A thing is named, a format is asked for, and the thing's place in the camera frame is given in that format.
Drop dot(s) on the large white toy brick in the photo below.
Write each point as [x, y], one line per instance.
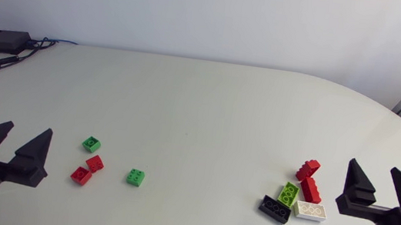
[310, 211]

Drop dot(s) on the large red toy brick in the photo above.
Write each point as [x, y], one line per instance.
[308, 170]
[310, 190]

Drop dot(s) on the large lime green toy brick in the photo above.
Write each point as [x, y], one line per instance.
[288, 194]

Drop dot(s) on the small red toy brick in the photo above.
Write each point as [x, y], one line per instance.
[94, 163]
[81, 176]

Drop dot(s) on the small green toy brick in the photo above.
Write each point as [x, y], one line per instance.
[135, 177]
[91, 144]

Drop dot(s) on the large black toy brick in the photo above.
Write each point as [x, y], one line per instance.
[275, 209]

